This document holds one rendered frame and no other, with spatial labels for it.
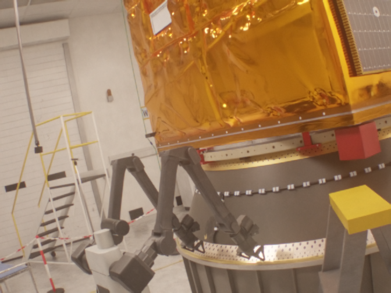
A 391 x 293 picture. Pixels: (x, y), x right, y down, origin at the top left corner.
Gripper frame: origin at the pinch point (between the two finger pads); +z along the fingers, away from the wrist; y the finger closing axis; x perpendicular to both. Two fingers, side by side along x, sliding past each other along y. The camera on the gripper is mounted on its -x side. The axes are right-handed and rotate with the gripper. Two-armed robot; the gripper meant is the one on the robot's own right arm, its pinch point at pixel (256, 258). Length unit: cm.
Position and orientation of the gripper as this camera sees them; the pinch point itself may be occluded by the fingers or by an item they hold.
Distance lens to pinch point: 200.4
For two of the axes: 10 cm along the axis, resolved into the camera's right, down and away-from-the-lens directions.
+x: -5.5, 6.6, -5.1
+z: 5.7, 7.4, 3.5
